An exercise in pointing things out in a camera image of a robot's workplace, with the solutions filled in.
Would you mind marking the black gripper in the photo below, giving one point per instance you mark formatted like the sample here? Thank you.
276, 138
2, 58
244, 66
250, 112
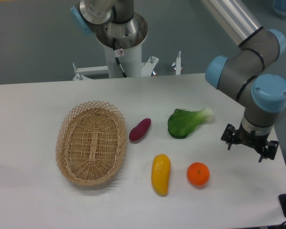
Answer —
266, 150

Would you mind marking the orange fruit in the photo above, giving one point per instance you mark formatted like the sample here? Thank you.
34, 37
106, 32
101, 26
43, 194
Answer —
198, 174

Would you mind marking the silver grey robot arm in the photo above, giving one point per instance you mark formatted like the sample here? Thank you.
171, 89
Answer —
241, 77

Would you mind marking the green bok choy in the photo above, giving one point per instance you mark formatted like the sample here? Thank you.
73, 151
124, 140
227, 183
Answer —
182, 123

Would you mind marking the yellow mango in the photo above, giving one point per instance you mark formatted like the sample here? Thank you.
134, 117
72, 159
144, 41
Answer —
160, 174

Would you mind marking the purple sweet potato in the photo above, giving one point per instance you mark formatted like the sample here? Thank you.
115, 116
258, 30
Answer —
139, 131

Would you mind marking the woven wicker basket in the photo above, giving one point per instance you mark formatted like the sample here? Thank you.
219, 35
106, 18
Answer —
91, 143

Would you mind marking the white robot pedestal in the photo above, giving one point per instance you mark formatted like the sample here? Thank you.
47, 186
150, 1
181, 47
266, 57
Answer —
122, 45

